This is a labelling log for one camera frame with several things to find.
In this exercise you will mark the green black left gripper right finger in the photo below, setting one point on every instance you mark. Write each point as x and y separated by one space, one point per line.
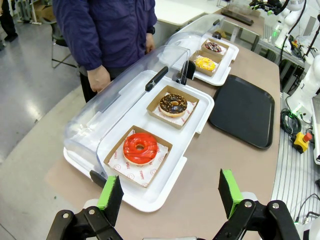
232 192

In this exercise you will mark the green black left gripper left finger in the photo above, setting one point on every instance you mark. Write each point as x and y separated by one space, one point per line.
110 193

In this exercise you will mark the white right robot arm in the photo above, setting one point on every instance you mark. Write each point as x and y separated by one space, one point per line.
306 82

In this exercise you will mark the brown cardboard donut box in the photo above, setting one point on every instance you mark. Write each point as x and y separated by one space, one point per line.
214 47
206 64
138 156
173 107

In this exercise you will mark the red glazed donut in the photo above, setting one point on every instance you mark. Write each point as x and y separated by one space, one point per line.
140 149

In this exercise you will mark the black plastic tray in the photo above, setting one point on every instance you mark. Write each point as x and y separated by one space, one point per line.
242 111

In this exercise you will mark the chocolate nut donut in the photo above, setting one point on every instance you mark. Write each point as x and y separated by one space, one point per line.
173 105

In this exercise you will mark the yellow glazed donut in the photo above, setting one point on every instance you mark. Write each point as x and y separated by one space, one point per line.
205 63

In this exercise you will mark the dark sprinkled donut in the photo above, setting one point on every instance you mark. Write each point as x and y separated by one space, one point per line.
213 47

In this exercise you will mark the person's right hand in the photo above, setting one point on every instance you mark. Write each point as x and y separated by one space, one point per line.
99 78

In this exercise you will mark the person's left hand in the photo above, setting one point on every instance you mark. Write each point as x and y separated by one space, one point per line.
149 43

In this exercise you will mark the white printed paper liner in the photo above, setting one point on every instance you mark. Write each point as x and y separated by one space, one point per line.
140 162
175 115

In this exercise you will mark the white display case base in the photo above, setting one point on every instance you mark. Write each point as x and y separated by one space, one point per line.
220 67
160 140

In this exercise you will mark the yellow emergency stop button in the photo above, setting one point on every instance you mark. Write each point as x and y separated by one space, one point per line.
302 141

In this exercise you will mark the clear display case lid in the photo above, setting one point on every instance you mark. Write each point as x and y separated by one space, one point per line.
192 37
110 100

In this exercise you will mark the black metal chair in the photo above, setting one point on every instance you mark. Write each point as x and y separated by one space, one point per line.
60 42

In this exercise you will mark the person in navy jacket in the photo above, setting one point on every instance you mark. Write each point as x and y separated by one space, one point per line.
105 32

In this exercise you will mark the white background table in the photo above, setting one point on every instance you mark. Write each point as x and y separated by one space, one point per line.
185 10

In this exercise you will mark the person in dark trousers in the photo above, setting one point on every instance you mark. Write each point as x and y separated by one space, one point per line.
7 20

